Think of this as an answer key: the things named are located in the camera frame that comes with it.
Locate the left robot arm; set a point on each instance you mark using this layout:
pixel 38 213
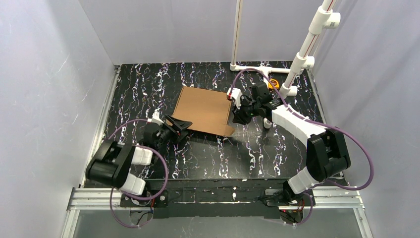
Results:
pixel 111 163

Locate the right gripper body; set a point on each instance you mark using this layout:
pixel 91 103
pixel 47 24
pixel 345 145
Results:
pixel 241 111

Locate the orange tape measure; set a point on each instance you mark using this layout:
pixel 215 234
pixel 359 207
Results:
pixel 274 84

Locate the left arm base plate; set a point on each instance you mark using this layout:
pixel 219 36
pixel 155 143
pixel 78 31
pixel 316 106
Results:
pixel 157 197

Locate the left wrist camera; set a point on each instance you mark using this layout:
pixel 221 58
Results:
pixel 155 118

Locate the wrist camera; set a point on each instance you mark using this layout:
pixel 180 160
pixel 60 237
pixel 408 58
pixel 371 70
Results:
pixel 234 94
pixel 155 118

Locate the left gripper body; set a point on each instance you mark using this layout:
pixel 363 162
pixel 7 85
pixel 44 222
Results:
pixel 175 127

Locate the brown cardboard box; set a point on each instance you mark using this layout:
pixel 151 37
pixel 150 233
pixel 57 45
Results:
pixel 207 110

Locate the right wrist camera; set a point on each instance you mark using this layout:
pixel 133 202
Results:
pixel 234 94

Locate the aluminium rail frame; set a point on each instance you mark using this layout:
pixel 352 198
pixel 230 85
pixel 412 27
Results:
pixel 213 180

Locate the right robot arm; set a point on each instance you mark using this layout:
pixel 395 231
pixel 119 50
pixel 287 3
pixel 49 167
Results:
pixel 326 149

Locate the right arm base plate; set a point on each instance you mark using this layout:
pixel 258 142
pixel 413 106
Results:
pixel 275 197

